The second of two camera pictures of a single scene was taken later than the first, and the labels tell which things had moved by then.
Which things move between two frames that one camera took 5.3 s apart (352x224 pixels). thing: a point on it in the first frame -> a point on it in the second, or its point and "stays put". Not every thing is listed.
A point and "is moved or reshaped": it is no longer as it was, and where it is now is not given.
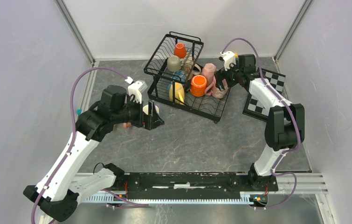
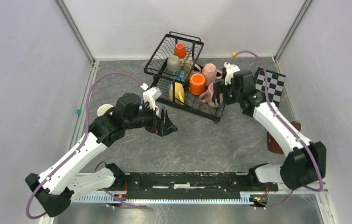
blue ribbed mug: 179,76 stays put
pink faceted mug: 208,72 stays put
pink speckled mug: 212,89 is moved or reshaped
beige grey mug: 174,63 stays put
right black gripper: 221,74 -> 218,88
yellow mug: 179,93 stays put
